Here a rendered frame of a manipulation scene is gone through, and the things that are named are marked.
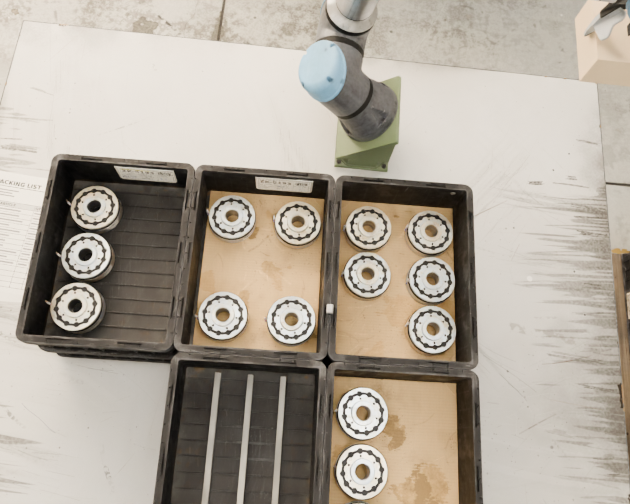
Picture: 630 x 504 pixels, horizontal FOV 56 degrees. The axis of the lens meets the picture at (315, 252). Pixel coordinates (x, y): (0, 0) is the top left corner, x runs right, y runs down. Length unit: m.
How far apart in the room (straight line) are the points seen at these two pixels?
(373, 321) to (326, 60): 0.57
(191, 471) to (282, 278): 0.43
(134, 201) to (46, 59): 0.56
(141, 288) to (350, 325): 0.46
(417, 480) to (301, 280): 0.47
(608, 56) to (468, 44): 1.44
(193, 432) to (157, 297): 0.29
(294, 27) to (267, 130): 1.13
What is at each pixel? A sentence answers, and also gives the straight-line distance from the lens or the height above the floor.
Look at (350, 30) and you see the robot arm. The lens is 1.38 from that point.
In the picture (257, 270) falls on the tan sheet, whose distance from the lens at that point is 1.31.
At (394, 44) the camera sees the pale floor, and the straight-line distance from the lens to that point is 2.68.
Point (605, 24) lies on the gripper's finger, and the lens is 1.37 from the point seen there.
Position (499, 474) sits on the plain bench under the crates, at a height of 0.70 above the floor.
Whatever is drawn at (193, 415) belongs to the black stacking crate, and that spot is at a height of 0.83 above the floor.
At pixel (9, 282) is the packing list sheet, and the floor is 0.70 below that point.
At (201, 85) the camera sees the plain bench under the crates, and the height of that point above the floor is 0.70.
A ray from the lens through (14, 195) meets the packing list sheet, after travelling 1.64.
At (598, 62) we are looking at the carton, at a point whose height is 1.12.
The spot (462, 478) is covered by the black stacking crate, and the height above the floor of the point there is 0.85.
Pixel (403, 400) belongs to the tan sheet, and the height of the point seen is 0.83.
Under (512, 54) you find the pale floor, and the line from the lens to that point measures 2.80.
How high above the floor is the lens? 2.09
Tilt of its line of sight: 72 degrees down
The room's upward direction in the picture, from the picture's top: 12 degrees clockwise
